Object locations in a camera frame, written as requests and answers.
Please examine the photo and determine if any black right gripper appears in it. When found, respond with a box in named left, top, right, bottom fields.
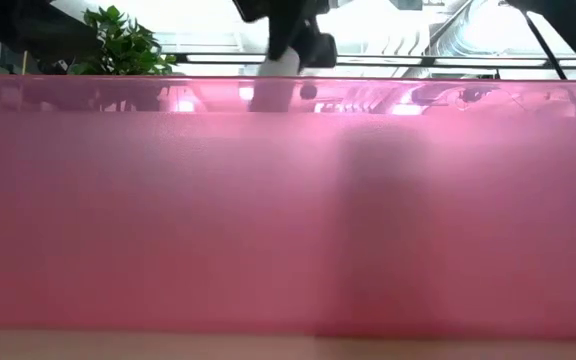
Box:
left=231, top=0, right=339, bottom=70

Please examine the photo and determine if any white pill bottle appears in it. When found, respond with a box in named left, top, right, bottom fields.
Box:
left=248, top=47, right=303, bottom=114

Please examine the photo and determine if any red translucent plastic basket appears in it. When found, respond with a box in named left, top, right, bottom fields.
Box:
left=0, top=74, right=576, bottom=342

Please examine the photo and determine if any long ceiling light fixture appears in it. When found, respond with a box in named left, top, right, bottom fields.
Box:
left=160, top=51, right=576, bottom=69

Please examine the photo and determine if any green potted plant black pot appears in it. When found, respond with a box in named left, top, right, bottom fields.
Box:
left=67, top=4, right=179, bottom=112

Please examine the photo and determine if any silver ventilation duct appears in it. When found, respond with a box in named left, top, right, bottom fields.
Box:
left=402, top=0, right=537, bottom=79

